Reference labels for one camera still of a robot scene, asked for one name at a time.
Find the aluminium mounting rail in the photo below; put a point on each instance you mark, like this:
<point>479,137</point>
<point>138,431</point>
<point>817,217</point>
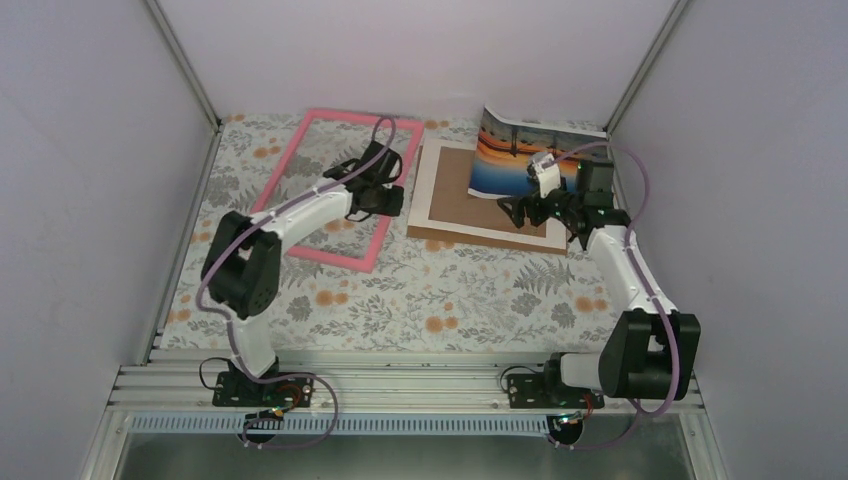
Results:
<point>364,382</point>

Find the pink wooden picture frame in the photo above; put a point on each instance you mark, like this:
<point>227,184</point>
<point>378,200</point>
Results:
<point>297,218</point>

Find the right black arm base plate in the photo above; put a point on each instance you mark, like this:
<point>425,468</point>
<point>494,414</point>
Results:
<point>530,391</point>

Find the grey slotted cable duct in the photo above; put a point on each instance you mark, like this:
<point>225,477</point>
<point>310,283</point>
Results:
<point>347,424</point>

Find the sunset lake photo print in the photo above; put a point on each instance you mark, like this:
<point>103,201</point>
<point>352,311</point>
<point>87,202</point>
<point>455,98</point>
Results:
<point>504,147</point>

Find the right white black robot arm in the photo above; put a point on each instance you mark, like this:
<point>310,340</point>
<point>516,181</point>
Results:
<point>651,351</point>

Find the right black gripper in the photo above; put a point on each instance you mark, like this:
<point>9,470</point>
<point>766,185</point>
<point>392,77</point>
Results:
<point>518,215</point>

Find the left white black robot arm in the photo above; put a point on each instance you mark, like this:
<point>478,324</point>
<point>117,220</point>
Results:
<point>241,273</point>

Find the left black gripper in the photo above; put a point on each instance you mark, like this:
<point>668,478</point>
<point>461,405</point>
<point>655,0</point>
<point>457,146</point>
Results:
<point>394,206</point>

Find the brown frame backing board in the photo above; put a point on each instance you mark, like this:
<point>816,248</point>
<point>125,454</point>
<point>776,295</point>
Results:
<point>441,209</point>

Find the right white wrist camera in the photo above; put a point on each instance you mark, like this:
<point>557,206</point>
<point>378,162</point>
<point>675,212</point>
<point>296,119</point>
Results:
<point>544,171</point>

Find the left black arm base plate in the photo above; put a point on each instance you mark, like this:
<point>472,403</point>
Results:
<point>233,389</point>

